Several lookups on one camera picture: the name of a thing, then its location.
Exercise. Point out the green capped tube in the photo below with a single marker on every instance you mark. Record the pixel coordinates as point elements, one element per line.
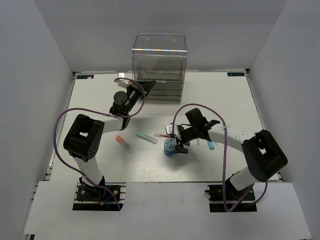
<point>147,137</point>

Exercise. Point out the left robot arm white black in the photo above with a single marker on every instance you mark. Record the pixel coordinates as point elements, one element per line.
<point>83,139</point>

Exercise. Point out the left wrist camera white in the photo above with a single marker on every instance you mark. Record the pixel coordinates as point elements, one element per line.
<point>122,82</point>

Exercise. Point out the blue patterned tape roll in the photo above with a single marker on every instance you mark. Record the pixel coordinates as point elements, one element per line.
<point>169,146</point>

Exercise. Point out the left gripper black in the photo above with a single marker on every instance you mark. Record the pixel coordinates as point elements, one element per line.
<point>148,85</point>

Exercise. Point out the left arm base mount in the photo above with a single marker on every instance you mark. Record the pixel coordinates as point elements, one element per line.
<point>102,201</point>

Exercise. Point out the blue capped tube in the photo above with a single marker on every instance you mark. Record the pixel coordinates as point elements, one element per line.
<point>211,145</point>

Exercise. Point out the orange capped tube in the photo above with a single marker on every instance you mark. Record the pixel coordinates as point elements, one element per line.
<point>124,144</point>

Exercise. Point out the clear drawer organizer box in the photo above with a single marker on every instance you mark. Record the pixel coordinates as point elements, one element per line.
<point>161,57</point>

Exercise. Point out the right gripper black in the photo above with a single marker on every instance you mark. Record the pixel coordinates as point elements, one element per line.
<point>180,148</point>

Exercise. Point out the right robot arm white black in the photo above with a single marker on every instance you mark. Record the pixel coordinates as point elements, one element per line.
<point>262,154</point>

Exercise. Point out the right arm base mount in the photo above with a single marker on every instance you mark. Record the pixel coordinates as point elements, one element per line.
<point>216,203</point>

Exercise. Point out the red pen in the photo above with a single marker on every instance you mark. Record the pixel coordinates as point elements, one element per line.
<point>161,135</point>

